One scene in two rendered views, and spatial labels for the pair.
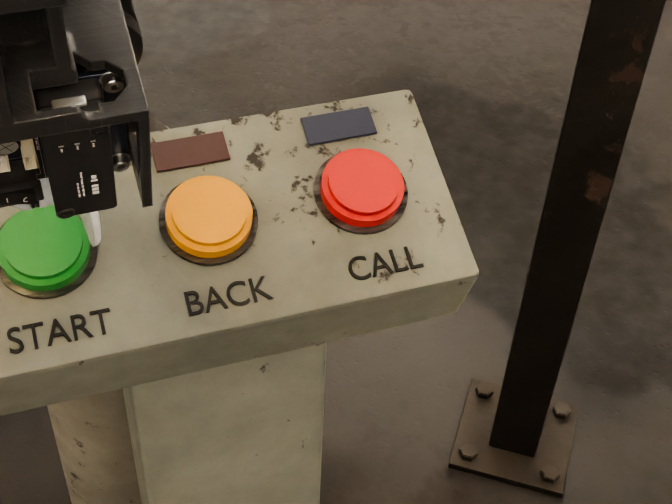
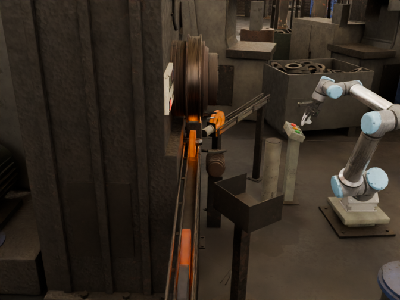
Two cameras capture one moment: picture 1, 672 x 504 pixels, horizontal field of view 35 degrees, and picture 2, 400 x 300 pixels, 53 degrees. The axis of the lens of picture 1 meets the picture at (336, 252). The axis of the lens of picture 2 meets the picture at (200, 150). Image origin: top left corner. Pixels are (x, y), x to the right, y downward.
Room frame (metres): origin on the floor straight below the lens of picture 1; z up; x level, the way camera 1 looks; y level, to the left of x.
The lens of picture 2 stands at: (0.03, 2.93, 1.60)
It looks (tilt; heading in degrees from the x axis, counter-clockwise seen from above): 23 degrees down; 291
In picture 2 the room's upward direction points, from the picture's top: 1 degrees clockwise
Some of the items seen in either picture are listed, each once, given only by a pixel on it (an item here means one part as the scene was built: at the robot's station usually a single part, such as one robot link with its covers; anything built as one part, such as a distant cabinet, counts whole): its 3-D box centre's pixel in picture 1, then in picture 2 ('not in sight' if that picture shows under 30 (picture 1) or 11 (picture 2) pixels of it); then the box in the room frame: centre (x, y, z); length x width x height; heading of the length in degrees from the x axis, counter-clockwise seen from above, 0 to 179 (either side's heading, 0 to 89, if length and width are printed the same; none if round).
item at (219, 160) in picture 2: not in sight; (214, 188); (0.81, 0.60, 0.27); 0.22 x 0.13 x 0.53; 110
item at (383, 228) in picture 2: not in sight; (355, 216); (-0.15, 0.20, 0.04); 0.40 x 0.40 x 0.08; 26
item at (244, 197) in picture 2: not in sight; (243, 252); (0.40, 1.32, 0.36); 0.26 x 0.20 x 0.72; 145
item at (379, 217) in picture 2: not in sight; (356, 209); (-0.15, 0.20, 0.10); 0.32 x 0.32 x 0.04; 26
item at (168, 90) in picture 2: not in sight; (169, 87); (0.80, 1.31, 1.15); 0.26 x 0.02 x 0.18; 110
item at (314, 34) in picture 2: not in sight; (321, 58); (0.51, -3.53, 0.55); 1.10 x 0.53 x 1.10; 130
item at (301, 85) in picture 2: not in sight; (309, 96); (0.46, -1.79, 0.39); 1.03 x 0.83 x 0.77; 35
